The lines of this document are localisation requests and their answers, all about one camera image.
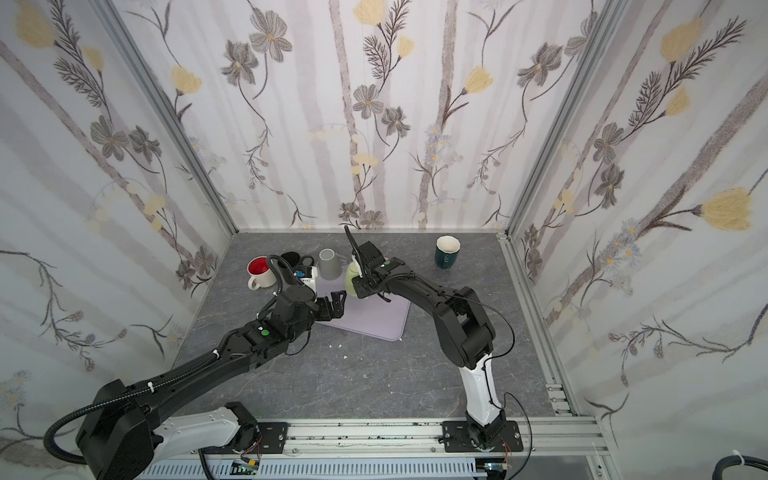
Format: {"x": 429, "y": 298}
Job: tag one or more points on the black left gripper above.
{"x": 323, "y": 308}

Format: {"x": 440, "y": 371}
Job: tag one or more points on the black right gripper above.
{"x": 363, "y": 282}

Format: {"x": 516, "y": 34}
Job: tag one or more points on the light green ceramic mug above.
{"x": 352, "y": 272}

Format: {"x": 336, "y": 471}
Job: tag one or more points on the black ceramic mug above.
{"x": 296, "y": 260}

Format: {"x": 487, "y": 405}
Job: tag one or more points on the cream mug red inside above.
{"x": 260, "y": 274}

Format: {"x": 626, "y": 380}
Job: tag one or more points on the dark green ceramic mug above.
{"x": 447, "y": 249}

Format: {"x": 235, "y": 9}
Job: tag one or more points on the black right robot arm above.
{"x": 465, "y": 332}

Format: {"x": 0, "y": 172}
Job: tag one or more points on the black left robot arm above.
{"x": 119, "y": 437}

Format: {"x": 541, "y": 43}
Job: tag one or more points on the grey ceramic mug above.
{"x": 331, "y": 264}

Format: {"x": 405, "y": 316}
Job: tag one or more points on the lavender plastic tray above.
{"x": 373, "y": 317}

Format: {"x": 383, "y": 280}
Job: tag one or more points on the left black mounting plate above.
{"x": 272, "y": 438}

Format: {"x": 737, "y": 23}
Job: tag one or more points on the black mounting plate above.
{"x": 272, "y": 438}
{"x": 464, "y": 437}

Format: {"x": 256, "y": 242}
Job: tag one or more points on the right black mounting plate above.
{"x": 464, "y": 437}

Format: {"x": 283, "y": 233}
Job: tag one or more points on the white slotted cable duct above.
{"x": 346, "y": 468}

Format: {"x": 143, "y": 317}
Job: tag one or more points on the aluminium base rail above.
{"x": 419, "y": 437}

